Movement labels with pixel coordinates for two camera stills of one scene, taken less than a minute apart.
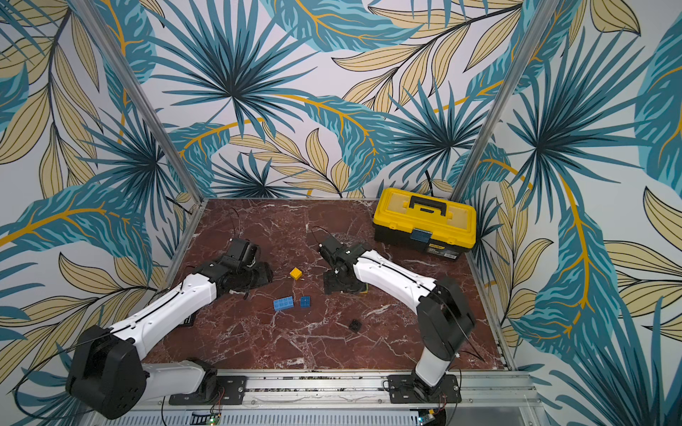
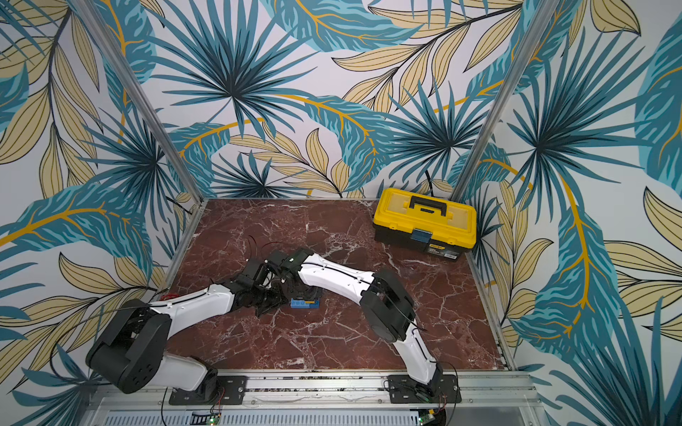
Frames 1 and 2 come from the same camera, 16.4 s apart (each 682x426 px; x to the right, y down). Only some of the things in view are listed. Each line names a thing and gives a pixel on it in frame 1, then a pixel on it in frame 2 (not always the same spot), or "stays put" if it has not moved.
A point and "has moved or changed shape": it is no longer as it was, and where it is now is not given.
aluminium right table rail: (505, 354) stays put
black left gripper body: (254, 277) → (266, 300)
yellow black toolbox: (432, 225) stays put
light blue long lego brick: (283, 303) has moved or changed shape
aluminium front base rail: (360, 398) stays put
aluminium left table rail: (185, 244) stays put
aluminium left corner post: (138, 98) stays put
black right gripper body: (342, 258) → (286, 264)
